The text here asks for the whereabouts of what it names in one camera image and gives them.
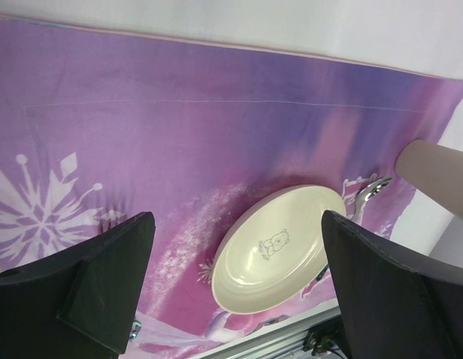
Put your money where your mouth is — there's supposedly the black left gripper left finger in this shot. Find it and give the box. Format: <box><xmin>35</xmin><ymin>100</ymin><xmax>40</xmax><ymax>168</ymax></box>
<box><xmin>0</xmin><ymin>212</ymin><xmax>156</xmax><ymax>358</ymax></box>

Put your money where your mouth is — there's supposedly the silver spoon green handle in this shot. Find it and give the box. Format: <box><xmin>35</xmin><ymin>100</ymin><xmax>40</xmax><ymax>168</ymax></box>
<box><xmin>315</xmin><ymin>174</ymin><xmax>393</xmax><ymax>283</ymax></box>

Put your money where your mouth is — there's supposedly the cream round plate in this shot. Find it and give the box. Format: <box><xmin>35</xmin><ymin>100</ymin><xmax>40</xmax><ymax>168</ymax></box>
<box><xmin>211</xmin><ymin>185</ymin><xmax>346</xmax><ymax>315</ymax></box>

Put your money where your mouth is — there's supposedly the cream beige cup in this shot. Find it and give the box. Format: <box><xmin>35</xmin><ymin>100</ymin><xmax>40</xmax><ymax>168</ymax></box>
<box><xmin>395</xmin><ymin>140</ymin><xmax>463</xmax><ymax>220</ymax></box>

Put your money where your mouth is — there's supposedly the purple Elsa placemat cloth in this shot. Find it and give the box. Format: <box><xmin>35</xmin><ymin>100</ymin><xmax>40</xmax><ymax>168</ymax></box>
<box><xmin>0</xmin><ymin>19</ymin><xmax>463</xmax><ymax>358</ymax></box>

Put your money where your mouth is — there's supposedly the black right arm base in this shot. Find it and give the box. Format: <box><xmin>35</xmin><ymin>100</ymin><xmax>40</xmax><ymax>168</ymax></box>
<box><xmin>303</xmin><ymin>316</ymin><xmax>353</xmax><ymax>359</ymax></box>

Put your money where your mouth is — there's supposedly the pink fork patterned handle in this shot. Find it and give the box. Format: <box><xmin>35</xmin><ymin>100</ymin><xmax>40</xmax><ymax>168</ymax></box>
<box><xmin>98</xmin><ymin>219</ymin><xmax>142</xmax><ymax>342</ymax></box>

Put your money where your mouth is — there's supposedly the aluminium front rail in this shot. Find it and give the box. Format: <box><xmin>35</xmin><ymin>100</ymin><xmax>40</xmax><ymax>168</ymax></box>
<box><xmin>198</xmin><ymin>299</ymin><xmax>340</xmax><ymax>358</ymax></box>

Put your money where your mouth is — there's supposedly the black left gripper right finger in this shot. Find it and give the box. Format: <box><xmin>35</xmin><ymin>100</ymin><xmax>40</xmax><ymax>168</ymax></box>
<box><xmin>322</xmin><ymin>210</ymin><xmax>463</xmax><ymax>358</ymax></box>

